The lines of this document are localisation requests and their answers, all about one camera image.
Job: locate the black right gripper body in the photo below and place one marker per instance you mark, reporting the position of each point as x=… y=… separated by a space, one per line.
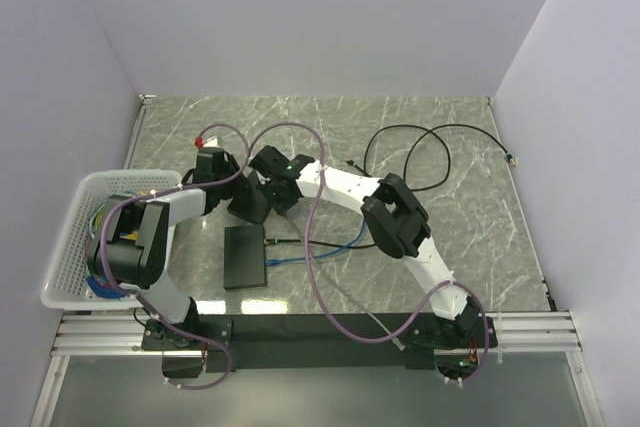
x=278 y=201

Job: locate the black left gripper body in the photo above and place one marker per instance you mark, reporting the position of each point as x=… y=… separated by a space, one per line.
x=231 y=167

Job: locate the dark grey network switch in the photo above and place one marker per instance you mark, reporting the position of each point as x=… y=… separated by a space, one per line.
x=244 y=260

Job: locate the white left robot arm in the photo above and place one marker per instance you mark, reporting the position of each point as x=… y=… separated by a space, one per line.
x=128 y=250

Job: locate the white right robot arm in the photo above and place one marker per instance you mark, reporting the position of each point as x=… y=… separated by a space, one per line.
x=396 y=220

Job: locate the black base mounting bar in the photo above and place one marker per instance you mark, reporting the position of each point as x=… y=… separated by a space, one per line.
x=277 y=341

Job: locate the white plastic mesh basket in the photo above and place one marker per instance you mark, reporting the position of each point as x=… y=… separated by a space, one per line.
x=66 y=286

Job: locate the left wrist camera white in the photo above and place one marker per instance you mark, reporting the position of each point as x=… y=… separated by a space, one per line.
x=210 y=142

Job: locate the aluminium rail frame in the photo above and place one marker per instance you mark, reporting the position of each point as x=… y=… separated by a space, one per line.
x=118 y=334

